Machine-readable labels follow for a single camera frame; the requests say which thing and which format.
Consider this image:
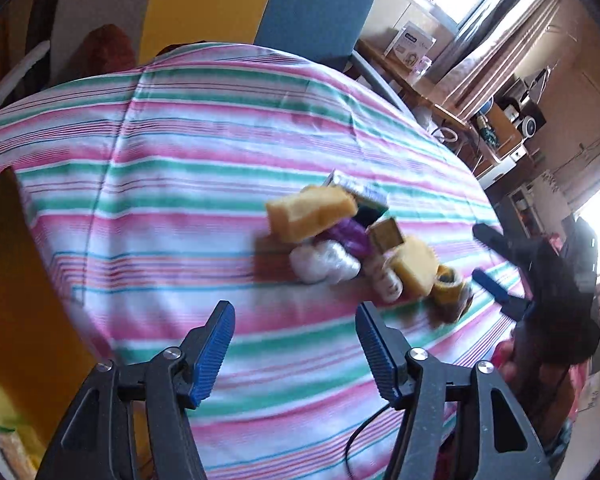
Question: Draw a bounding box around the white plastic bag bundle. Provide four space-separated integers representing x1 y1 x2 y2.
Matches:
289 240 361 284

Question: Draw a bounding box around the green cracker packet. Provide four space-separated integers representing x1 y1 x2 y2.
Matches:
0 426 36 480

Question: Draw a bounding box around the striped curtain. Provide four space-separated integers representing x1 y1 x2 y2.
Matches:
430 0 560 119

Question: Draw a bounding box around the wooden desk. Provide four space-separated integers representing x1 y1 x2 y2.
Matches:
356 39 527 179

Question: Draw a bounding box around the multicolour headboard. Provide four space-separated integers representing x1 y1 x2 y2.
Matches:
50 0 374 81

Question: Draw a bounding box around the black cable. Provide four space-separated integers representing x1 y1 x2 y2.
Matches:
344 401 394 480

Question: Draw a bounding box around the pink cup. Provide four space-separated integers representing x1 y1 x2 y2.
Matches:
415 56 431 74

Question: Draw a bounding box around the small olive green box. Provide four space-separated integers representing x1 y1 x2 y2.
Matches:
367 217 404 254

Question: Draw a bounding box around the gold tray box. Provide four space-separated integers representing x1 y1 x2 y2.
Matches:
0 167 102 479

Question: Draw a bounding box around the yellow sponge block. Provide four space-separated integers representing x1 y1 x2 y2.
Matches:
388 236 439 299
265 185 358 244

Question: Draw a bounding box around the yellow tape roll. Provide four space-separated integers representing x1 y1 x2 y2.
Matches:
431 264 465 307

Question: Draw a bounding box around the striped bed sheet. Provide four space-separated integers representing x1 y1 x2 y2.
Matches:
0 44 521 479

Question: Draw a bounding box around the dark red pillow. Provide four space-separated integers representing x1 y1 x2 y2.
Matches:
67 24 136 79

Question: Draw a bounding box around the white product box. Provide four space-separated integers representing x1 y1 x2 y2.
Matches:
385 22 437 70

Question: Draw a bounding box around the purple snack packet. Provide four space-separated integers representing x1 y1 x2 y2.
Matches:
323 218 374 260

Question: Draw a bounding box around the rolled white patterned sock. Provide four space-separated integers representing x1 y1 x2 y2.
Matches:
367 259 403 304

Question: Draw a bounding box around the green tissue pack with barcode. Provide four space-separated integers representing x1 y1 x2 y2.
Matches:
324 170 389 228

